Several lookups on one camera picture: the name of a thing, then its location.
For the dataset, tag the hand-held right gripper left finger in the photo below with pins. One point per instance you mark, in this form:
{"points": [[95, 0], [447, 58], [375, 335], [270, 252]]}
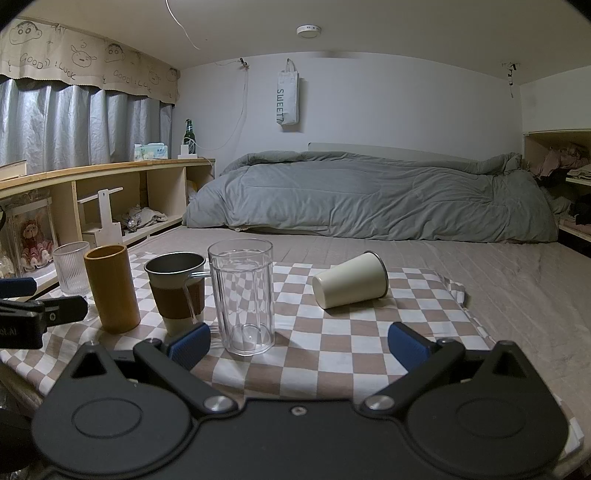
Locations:
{"points": [[188, 345]]}

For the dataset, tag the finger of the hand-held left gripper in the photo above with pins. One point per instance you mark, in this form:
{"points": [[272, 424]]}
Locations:
{"points": [[60, 309], [18, 287]]}

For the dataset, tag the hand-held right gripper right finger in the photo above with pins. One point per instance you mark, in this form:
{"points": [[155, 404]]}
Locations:
{"points": [[407, 346]]}

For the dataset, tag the cream metal cup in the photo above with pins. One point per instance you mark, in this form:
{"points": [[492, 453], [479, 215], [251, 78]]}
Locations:
{"points": [[347, 281]]}

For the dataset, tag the ribbed clear glass cup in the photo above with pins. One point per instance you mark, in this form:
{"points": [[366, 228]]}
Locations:
{"points": [[69, 273]]}

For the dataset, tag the brown bamboo cup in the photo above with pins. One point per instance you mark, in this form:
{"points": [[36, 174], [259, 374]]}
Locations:
{"points": [[113, 290]]}

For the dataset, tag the grey mug with brown sleeve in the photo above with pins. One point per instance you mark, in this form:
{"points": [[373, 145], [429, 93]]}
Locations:
{"points": [[174, 297]]}

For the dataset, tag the clear box with plush toy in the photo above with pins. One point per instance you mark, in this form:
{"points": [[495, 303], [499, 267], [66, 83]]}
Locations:
{"points": [[34, 240]]}

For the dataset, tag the tall clear glass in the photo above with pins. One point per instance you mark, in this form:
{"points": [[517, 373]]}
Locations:
{"points": [[240, 295]]}

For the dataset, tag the brown white checkered cloth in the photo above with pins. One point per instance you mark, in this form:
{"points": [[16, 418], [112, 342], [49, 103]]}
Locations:
{"points": [[323, 344]]}

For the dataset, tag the small wooden stand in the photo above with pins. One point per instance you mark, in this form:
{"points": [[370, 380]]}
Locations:
{"points": [[104, 221]]}

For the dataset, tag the book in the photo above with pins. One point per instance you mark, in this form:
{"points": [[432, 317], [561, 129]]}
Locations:
{"points": [[13, 170]]}

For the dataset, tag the crumpled grey cloth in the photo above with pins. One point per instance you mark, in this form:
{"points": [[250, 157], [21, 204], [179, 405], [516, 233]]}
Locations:
{"points": [[145, 218]]}

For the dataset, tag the grey duvet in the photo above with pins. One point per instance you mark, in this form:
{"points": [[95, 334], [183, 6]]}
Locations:
{"points": [[369, 198]]}

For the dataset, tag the long wooden shelf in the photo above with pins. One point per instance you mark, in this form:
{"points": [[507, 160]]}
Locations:
{"points": [[161, 184]]}

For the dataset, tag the grey curtain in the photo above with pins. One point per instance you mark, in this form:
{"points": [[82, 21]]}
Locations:
{"points": [[55, 127]]}

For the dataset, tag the tissue pack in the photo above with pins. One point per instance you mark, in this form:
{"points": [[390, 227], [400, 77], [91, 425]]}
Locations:
{"points": [[150, 152]]}

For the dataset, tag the white charger block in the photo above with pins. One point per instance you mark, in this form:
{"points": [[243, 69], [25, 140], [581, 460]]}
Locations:
{"points": [[187, 152]]}

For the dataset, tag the green glass bottle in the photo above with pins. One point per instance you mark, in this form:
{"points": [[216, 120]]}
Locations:
{"points": [[188, 134]]}

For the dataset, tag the dark folded clothes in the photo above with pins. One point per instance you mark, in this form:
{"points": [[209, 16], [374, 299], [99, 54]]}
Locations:
{"points": [[579, 203]]}

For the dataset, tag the wooden clothes shelf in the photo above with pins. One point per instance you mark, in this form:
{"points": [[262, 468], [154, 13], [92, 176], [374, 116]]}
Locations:
{"points": [[535, 147]]}

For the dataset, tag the beige cartoon valance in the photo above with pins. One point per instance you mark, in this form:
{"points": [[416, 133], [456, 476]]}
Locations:
{"points": [[83, 55]]}

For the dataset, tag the pink folded clothes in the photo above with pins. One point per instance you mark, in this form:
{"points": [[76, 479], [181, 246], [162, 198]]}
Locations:
{"points": [[561, 160]]}

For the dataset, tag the white hanging bag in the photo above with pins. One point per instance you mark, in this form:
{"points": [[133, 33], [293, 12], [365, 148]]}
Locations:
{"points": [[288, 97]]}

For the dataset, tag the round ceiling smoke detector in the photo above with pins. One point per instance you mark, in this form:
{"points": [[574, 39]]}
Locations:
{"points": [[309, 30]]}

